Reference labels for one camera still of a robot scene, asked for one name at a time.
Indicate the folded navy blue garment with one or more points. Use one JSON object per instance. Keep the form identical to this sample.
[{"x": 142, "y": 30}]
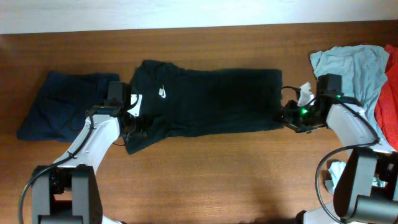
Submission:
[{"x": 58, "y": 111}]

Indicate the light grey-blue t-shirt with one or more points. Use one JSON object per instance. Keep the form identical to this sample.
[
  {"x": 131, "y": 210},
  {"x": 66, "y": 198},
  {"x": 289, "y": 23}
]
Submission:
[{"x": 362, "y": 69}]

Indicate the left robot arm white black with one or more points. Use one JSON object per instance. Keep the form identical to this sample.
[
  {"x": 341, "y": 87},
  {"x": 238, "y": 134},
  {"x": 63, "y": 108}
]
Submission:
[{"x": 67, "y": 191}]

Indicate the red garment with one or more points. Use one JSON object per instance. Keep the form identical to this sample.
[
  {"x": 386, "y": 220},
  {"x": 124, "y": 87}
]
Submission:
[{"x": 388, "y": 102}]

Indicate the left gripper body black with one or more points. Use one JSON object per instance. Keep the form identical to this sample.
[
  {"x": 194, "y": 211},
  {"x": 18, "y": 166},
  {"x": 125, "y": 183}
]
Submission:
[{"x": 138, "y": 127}]

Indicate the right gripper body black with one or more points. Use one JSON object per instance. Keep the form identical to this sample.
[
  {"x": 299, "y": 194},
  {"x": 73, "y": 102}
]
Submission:
[{"x": 301, "y": 117}]

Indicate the black t-shirt white logo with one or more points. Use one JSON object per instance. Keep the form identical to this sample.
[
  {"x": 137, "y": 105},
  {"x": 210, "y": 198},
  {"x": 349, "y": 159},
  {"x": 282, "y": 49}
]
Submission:
[{"x": 176, "y": 102}]

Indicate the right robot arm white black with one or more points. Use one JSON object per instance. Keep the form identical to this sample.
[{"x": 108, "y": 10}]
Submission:
[{"x": 367, "y": 189}]

